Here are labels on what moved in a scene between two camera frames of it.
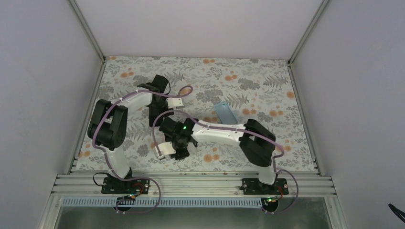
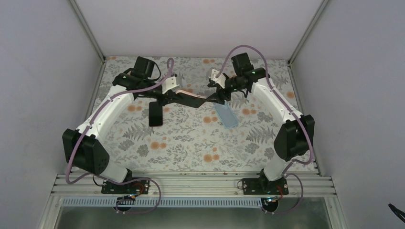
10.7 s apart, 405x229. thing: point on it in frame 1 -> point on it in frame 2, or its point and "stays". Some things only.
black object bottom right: (397, 212) stays
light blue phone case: (226, 114) stays
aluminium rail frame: (68, 185) stays
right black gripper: (185, 153) -> (218, 95)
